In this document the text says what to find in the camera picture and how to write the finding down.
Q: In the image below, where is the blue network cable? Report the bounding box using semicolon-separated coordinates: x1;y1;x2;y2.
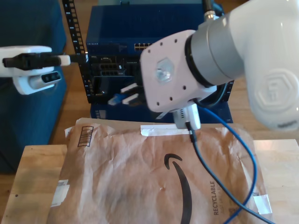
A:
107;92;259;224

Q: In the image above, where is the dark blue flat chassis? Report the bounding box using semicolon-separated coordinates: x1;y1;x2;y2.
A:
90;102;234;124

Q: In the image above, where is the black rack server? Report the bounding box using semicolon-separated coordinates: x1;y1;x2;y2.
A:
88;53;143;77

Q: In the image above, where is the white tape strip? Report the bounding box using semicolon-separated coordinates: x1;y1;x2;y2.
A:
140;123;192;137

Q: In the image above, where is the blue couch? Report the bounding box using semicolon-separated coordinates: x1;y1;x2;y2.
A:
0;0;68;175

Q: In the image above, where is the brown paper mailer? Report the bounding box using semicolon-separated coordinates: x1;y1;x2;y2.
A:
46;117;274;224

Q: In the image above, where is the white barcode shipping label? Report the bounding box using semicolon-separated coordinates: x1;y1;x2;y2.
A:
50;179;71;208

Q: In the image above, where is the small white paper label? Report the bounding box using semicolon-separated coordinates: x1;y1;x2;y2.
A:
253;195;273;215

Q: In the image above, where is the black server rack frame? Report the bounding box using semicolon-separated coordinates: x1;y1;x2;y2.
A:
61;0;235;105

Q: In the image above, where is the black camera cable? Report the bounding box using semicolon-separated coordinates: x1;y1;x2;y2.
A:
186;121;278;224

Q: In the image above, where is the blue network switch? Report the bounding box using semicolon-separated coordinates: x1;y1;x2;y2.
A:
85;4;226;55

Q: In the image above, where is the black cable with silver connector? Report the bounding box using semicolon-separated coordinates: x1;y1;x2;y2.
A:
201;0;221;22

